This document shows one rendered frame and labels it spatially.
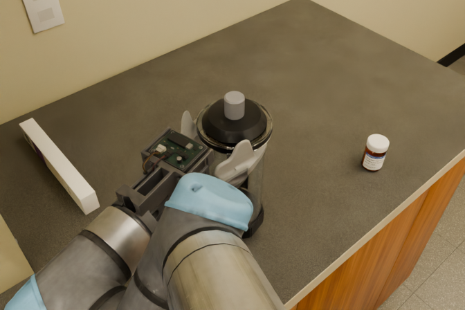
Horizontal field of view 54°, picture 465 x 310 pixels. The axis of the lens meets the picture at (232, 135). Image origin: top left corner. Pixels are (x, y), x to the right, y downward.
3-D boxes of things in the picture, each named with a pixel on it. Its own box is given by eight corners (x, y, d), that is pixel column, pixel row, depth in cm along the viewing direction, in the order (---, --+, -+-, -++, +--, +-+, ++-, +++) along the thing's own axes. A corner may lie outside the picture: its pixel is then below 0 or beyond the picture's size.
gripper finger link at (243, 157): (279, 132, 58) (216, 162, 55) (277, 162, 62) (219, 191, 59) (266, 118, 60) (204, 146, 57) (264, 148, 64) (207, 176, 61)
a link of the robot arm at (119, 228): (137, 287, 51) (88, 251, 55) (163, 257, 54) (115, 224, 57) (124, 254, 46) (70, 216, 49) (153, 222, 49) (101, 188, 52)
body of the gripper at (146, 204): (219, 147, 54) (151, 217, 47) (221, 189, 60) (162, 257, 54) (170, 122, 57) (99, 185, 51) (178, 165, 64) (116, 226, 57)
